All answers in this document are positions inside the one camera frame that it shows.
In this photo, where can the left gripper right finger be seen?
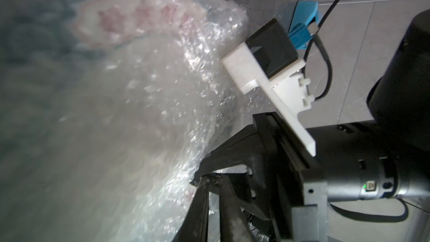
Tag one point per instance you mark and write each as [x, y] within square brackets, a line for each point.
[233, 224]

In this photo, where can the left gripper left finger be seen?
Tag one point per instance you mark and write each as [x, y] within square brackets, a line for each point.
[195, 225]

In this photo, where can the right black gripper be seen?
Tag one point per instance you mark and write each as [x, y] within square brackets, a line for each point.
[285, 192]

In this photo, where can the clear bubble wrap sheet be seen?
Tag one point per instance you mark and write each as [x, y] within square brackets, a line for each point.
[99, 145]

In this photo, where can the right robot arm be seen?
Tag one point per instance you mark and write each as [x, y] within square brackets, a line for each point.
[400, 106]

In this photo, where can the blue tape dispenser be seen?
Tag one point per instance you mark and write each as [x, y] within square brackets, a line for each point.
[302, 23]

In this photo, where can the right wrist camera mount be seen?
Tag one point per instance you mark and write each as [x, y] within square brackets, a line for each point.
[269, 60]

